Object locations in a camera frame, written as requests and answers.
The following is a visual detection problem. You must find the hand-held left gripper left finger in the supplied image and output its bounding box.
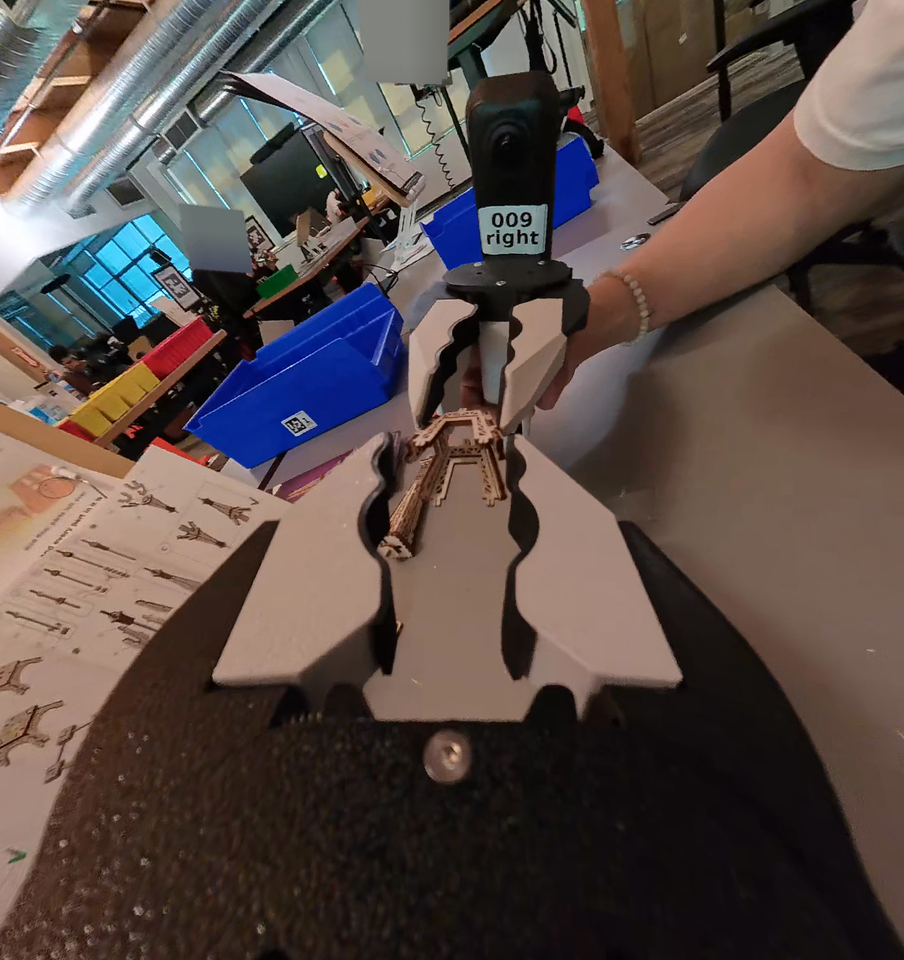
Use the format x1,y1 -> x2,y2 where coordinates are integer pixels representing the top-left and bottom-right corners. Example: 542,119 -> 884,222
210,431 -> 404,690

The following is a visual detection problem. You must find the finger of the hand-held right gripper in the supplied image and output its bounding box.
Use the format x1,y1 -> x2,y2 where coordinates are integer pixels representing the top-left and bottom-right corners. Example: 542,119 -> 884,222
499,298 -> 570,438
408,298 -> 483,429

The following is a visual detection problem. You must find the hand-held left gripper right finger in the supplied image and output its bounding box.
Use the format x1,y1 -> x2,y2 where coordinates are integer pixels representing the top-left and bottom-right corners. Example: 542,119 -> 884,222
499,433 -> 685,717

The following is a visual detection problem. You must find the wooden tower section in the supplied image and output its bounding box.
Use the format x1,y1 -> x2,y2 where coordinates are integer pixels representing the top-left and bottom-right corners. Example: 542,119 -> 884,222
379,408 -> 509,560

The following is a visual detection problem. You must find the person's right forearm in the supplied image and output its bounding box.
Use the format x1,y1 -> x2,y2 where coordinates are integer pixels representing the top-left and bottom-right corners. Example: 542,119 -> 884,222
632,105 -> 884,345

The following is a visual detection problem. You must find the person's right hand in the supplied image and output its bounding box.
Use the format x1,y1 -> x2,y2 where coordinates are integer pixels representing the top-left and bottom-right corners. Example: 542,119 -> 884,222
458,279 -> 639,412

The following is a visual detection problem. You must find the purple puzzle box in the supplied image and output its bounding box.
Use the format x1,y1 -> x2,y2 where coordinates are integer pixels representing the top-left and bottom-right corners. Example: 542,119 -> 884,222
272,450 -> 363,504

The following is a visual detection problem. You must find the paper sheet on white stand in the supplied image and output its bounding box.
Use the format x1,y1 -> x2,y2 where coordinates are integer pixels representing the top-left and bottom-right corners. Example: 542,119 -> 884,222
219,71 -> 428,271

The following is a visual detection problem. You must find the white assembly instruction sheet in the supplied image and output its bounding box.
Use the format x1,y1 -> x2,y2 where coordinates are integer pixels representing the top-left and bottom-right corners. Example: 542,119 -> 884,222
0,447 -> 294,960

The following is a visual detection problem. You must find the blue plastic bin with tag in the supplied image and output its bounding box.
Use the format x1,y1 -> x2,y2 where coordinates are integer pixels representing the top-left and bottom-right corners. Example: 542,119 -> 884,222
184,333 -> 396,470

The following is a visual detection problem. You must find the black office chair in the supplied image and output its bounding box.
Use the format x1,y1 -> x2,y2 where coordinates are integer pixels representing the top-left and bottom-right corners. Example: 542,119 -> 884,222
680,0 -> 904,316

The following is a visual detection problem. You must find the black monitor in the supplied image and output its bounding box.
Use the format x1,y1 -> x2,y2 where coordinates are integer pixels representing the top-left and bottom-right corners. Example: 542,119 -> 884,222
240,127 -> 348,237

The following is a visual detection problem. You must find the black white marker board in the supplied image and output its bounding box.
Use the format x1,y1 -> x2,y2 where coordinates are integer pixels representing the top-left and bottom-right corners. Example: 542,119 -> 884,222
155,266 -> 199,310

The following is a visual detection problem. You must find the printed sheet with yellow pictures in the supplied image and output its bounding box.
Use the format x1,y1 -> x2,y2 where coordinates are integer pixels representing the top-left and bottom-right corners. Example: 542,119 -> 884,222
0,418 -> 134,609

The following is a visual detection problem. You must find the white printed t-shirt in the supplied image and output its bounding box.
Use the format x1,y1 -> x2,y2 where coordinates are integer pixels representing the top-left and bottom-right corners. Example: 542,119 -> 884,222
793,0 -> 904,172

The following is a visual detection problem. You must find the black coiled cable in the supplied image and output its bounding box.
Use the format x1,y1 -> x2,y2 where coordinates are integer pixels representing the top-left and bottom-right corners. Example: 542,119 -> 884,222
414,86 -> 454,198

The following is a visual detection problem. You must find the white bead bracelet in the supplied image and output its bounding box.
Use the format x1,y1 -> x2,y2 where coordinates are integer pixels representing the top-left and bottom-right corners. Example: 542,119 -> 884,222
593,268 -> 653,348

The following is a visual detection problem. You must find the silver air duct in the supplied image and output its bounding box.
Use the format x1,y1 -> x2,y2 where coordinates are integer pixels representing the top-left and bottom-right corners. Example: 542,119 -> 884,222
0,0 -> 288,219

